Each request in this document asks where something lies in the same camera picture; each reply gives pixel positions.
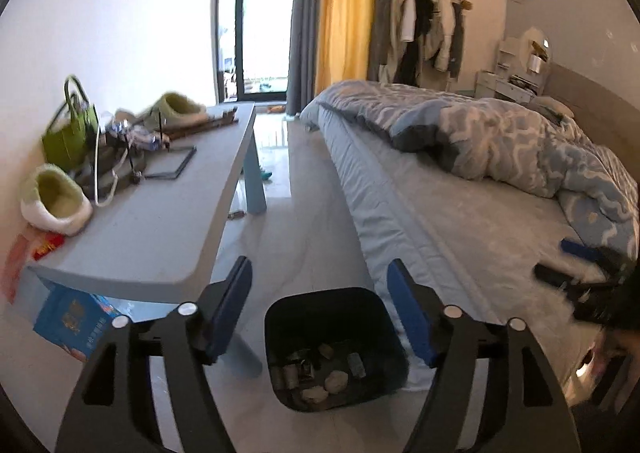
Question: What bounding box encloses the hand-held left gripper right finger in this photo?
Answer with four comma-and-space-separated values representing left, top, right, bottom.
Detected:
386, 258, 583, 453

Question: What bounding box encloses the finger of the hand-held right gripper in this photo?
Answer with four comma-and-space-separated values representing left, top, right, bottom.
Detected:
560, 238, 628, 268
534, 262, 608, 294

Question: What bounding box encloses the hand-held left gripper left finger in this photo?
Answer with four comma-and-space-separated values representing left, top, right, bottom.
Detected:
52, 255, 253, 453

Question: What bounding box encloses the black trash bin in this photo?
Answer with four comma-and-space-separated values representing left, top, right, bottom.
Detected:
263, 287, 410, 413

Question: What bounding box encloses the bed with grey sheet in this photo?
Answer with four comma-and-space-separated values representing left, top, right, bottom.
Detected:
300, 80, 640, 394

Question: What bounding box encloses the light blue table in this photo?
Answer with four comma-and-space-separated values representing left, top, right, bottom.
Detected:
27, 103, 268, 376

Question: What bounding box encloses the beige pillow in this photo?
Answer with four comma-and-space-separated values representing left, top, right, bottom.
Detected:
537, 97, 576, 118

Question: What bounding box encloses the blue white fleece blanket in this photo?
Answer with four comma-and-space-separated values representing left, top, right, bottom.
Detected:
300, 80, 640, 264

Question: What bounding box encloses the grey padded headboard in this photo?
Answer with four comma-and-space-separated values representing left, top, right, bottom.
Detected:
542, 60, 640, 174

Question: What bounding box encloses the blue cardboard box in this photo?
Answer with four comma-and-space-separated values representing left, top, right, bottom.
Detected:
34, 285, 132, 364

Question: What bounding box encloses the white vanity table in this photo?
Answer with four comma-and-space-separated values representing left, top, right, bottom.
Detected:
475, 38, 548, 104

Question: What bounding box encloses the red printed bag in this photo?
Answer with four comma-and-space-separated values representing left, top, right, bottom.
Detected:
2, 228, 66, 304

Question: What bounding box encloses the green fuzzy slipper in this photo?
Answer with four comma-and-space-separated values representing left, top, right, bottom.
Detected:
137, 93, 208, 128
20, 165, 94, 237

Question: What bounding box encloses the green handbag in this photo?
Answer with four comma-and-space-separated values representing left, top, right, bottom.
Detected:
41, 75, 101, 171

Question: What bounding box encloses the grey jacket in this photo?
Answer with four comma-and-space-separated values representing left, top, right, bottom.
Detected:
447, 3, 468, 78

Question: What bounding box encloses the white puffer jacket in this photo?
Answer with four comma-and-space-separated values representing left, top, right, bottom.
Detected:
425, 0, 458, 74

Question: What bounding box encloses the black framed glass door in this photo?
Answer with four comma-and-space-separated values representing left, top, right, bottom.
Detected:
212, 0, 301, 106

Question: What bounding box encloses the white shirt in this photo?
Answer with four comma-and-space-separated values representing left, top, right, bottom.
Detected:
400, 0, 418, 44

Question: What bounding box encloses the black coat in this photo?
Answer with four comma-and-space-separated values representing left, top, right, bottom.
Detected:
400, 0, 436, 86

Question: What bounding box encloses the yellow curtain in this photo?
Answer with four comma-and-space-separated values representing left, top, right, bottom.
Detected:
315, 0, 378, 94

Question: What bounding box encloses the black wire stand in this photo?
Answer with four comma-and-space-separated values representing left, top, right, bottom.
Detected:
129, 110, 197, 184

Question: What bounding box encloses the white wire hanger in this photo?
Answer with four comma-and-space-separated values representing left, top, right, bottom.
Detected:
92, 130, 126, 208

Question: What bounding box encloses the dark strap bundle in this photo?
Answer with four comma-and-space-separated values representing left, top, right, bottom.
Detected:
75, 130, 148, 201

